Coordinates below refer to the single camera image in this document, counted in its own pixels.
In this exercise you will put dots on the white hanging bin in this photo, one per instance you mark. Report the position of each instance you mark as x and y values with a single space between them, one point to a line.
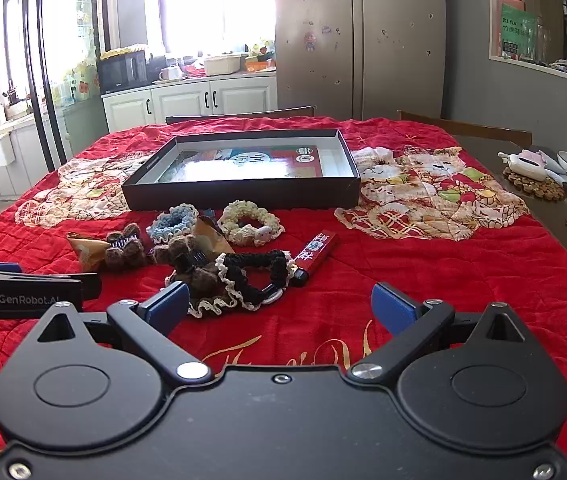
2 149

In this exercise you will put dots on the black scrunchie with lace trim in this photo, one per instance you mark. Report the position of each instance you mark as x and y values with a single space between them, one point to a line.
273 265

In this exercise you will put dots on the orange box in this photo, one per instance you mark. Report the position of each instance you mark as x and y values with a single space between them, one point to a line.
259 65

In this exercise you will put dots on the cream crochet scrunchie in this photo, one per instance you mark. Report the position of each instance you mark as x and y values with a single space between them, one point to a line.
236 230

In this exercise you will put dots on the brown wooden chair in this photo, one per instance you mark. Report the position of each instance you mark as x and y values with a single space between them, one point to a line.
468 129

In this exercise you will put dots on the round wooden trivet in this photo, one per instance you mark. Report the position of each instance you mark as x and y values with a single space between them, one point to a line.
533 189

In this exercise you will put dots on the blue crochet scrunchie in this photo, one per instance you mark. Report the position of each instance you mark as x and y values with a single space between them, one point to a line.
163 225

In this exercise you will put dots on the white mug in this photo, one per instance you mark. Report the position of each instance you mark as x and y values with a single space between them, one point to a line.
169 73

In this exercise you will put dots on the cream plastic tub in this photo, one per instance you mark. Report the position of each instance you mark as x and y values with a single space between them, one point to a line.
222 64

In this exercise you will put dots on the black shallow cardboard box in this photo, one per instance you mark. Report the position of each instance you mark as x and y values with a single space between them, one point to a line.
243 192

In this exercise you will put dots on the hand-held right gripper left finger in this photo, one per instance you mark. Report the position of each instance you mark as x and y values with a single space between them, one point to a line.
166 306

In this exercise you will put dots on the doll fridge magnet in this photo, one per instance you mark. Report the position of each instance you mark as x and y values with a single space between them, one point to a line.
311 41

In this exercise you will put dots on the red lighter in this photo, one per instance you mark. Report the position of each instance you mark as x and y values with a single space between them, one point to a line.
313 257

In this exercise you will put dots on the yellow lace microwave cover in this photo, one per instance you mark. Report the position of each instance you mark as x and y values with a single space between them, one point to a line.
122 52

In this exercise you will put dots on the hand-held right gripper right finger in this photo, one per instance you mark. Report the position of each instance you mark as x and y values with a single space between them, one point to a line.
393 307

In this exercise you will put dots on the green wall poster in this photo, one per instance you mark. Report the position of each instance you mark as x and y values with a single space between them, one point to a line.
518 30

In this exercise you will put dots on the red printed bear blanket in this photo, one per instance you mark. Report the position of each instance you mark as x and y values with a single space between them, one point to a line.
413 280

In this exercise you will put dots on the white kitchen cabinet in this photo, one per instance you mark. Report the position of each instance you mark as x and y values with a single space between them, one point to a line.
188 100

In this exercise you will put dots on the brown fuzzy hair clip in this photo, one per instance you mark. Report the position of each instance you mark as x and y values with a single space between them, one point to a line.
126 252
178 252

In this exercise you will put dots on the white and pink holder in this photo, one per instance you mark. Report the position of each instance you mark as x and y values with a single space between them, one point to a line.
526 164

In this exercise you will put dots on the black framed glass door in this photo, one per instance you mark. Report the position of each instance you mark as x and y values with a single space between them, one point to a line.
48 60

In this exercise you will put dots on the black microwave oven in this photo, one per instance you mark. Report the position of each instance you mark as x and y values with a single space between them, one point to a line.
122 72

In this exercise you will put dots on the silver refrigerator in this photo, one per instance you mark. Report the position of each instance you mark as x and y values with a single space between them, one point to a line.
363 40

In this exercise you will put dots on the clear glass jars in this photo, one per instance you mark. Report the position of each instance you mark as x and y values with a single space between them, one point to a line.
543 40

